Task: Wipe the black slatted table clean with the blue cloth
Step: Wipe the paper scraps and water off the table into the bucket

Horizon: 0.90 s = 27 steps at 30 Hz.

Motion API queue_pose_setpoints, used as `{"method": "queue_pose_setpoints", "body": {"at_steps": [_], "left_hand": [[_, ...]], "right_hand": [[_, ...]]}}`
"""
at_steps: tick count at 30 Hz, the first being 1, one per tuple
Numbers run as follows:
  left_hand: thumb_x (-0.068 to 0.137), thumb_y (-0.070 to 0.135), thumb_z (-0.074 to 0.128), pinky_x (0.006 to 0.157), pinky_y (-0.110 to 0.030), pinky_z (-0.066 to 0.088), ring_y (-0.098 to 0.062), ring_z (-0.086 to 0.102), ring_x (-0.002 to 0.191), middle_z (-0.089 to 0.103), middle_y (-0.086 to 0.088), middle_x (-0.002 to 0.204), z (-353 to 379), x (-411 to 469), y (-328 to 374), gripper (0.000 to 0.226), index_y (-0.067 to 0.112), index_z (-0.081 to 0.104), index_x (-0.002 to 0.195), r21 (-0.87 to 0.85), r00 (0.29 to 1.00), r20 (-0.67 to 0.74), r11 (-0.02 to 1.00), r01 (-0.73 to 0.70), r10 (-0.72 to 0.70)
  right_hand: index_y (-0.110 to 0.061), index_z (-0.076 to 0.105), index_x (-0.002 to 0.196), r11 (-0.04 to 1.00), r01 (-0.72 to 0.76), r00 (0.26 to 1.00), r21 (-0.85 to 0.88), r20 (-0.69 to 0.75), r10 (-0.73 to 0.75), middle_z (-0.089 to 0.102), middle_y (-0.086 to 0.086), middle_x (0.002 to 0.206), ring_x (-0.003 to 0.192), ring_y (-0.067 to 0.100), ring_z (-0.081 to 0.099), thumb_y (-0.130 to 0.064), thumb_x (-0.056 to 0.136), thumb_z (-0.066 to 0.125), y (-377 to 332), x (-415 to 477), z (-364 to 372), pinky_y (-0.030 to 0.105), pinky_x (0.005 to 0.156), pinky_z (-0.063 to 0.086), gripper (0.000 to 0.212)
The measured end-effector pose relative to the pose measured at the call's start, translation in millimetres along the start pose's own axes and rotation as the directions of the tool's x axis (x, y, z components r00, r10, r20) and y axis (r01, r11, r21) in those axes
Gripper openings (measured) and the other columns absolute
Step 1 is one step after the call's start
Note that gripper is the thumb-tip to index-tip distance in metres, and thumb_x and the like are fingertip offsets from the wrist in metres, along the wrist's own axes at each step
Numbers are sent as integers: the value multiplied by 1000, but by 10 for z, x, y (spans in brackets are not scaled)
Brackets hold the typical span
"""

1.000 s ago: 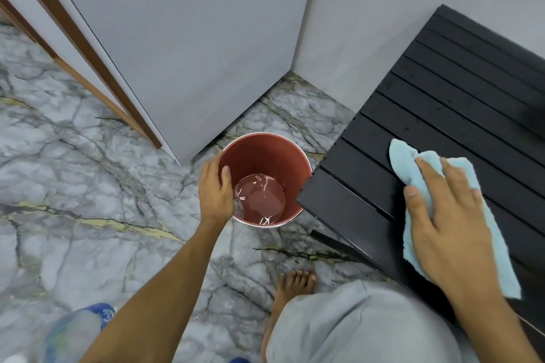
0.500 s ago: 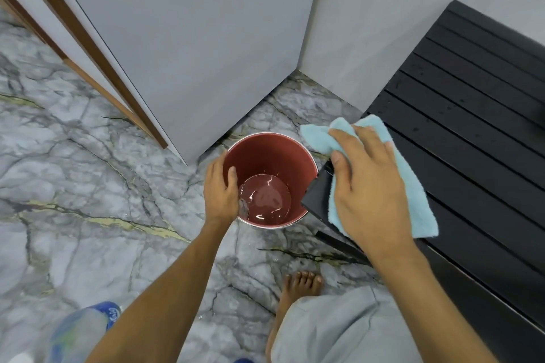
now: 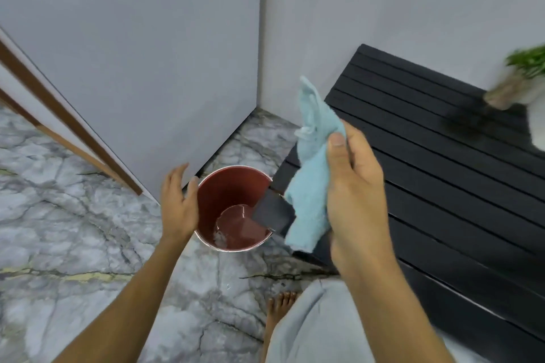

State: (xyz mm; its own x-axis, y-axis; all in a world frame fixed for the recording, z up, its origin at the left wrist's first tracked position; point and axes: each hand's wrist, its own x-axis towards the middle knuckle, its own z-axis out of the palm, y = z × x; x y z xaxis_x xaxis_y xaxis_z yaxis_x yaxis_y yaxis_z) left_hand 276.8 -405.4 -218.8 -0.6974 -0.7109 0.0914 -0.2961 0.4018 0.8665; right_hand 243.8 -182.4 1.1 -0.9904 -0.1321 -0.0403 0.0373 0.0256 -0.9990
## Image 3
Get person's right hand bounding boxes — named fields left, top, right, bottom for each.
left=326, top=120, right=389, bottom=279

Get brown wooden door frame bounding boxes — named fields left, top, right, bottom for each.
left=0, top=39, right=144, bottom=197

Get person's left forearm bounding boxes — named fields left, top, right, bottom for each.
left=52, top=236, right=192, bottom=363

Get white plant pot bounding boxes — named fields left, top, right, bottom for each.
left=523, top=77, right=545, bottom=151

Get light blue cloth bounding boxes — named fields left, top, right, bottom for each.
left=283, top=75, right=347, bottom=254

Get green plant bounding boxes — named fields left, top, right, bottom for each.
left=483, top=45, right=545, bottom=111

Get person's bare foot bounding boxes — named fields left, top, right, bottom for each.
left=261, top=291, right=299, bottom=363

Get black slatted table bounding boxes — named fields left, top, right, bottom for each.
left=271, top=44, right=545, bottom=363

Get person's right forearm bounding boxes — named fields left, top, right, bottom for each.
left=340, top=256, right=457, bottom=363

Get person's grey trousers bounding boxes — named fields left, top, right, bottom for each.
left=264, top=278, right=484, bottom=363

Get clear water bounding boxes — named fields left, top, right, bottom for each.
left=214, top=204, right=272, bottom=250

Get person's left hand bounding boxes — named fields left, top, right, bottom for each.
left=160, top=163, right=201, bottom=245

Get red bucket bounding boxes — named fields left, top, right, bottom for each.
left=194, top=165, right=274, bottom=253

